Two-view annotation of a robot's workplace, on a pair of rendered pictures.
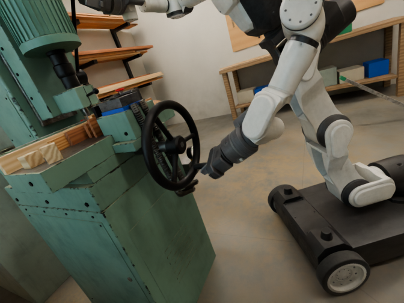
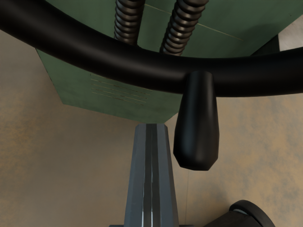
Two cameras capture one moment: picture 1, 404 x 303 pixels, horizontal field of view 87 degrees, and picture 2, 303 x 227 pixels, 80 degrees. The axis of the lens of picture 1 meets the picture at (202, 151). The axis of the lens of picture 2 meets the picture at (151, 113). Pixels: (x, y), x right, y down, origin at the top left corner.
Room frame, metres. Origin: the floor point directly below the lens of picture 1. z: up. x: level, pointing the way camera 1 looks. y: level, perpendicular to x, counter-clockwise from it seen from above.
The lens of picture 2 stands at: (0.61, 0.01, 0.80)
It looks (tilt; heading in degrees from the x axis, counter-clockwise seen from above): 66 degrees down; 29
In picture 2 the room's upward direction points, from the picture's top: 41 degrees clockwise
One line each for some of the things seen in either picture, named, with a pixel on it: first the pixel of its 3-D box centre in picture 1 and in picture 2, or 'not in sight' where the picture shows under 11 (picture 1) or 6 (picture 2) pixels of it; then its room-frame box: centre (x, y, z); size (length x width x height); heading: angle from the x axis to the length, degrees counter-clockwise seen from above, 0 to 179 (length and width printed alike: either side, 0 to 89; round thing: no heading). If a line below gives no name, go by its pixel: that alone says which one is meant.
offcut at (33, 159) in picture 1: (31, 160); not in sight; (0.58, 0.45, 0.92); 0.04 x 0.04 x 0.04; 61
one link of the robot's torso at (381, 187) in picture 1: (357, 184); not in sight; (0.82, -0.67, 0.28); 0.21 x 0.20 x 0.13; 89
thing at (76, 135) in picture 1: (97, 125); not in sight; (0.82, 0.35, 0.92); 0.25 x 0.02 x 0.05; 149
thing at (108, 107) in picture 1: (122, 100); not in sight; (0.73, 0.19, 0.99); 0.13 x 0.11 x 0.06; 149
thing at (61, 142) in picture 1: (113, 119); not in sight; (0.91, 0.31, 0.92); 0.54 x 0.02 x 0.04; 149
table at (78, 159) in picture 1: (119, 136); not in sight; (0.77, 0.27, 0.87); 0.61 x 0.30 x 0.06; 149
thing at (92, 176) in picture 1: (116, 149); not in sight; (0.80, 0.31, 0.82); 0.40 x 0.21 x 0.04; 149
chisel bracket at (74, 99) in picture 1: (77, 101); not in sight; (0.84, 0.38, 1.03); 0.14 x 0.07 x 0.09; 59
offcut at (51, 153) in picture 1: (52, 153); not in sight; (0.56, 0.38, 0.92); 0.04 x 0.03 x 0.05; 120
